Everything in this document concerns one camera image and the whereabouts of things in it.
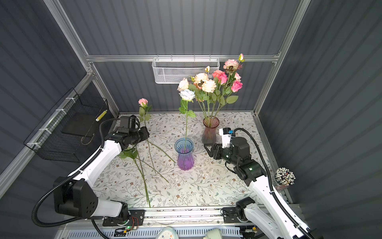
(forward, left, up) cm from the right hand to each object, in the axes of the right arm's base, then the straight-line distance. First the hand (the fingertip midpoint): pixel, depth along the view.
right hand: (209, 146), depth 72 cm
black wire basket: (+6, +68, +7) cm, 69 cm away
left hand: (+13, +34, -5) cm, 36 cm away
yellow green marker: (+18, +59, +5) cm, 62 cm away
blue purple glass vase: (+4, +13, -7) cm, 16 cm away
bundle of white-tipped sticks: (-12, -34, -7) cm, 37 cm away
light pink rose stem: (+23, +38, -1) cm, 44 cm away
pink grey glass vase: (+21, -2, -7) cm, 22 cm away
